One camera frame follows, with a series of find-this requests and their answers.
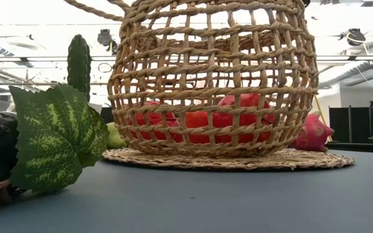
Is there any orange-red peach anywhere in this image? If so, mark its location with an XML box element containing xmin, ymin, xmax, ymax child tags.
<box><xmin>185</xmin><ymin>111</ymin><xmax>212</xmax><ymax>145</ymax></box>

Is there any small dark red fruit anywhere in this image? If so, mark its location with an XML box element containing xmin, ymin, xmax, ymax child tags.
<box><xmin>142</xmin><ymin>100</ymin><xmax>177</xmax><ymax>123</ymax></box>

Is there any woven wicker basket with handles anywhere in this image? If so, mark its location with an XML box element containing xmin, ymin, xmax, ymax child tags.
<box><xmin>63</xmin><ymin>0</ymin><xmax>319</xmax><ymax>159</ymax></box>

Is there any yellow-green pear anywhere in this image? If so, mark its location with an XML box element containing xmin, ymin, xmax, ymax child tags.
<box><xmin>106</xmin><ymin>122</ymin><xmax>126</xmax><ymax>150</ymax></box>

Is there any pink dragon fruit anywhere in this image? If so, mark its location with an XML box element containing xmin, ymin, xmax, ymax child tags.
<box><xmin>290</xmin><ymin>111</ymin><xmax>335</xmax><ymax>153</ymax></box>

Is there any black ceiling-hung device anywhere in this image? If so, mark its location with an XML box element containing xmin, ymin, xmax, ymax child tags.
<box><xmin>97</xmin><ymin>28</ymin><xmax>122</xmax><ymax>56</ymax></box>

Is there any green artificial cactus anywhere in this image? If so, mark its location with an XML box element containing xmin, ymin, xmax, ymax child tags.
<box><xmin>66</xmin><ymin>34</ymin><xmax>93</xmax><ymax>103</ymax></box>

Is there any black grape bunch with leaf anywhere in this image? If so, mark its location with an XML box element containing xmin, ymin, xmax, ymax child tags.
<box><xmin>0</xmin><ymin>83</ymin><xmax>110</xmax><ymax>206</ymax></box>

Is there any round woven straw placemat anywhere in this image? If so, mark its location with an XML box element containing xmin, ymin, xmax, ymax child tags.
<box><xmin>102</xmin><ymin>147</ymin><xmax>356</xmax><ymax>172</ymax></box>

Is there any black office partition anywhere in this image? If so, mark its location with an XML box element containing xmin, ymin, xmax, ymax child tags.
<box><xmin>328</xmin><ymin>105</ymin><xmax>368</xmax><ymax>144</ymax></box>

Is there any dark office desk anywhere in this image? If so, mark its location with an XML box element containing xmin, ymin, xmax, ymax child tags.
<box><xmin>325</xmin><ymin>141</ymin><xmax>373</xmax><ymax>155</ymax></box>

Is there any black ceiling lamp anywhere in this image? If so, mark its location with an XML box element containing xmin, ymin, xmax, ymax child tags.
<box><xmin>338</xmin><ymin>28</ymin><xmax>367</xmax><ymax>47</ymax></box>

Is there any yellow cable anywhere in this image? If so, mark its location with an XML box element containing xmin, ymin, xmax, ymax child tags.
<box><xmin>314</xmin><ymin>95</ymin><xmax>325</xmax><ymax>126</ymax></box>

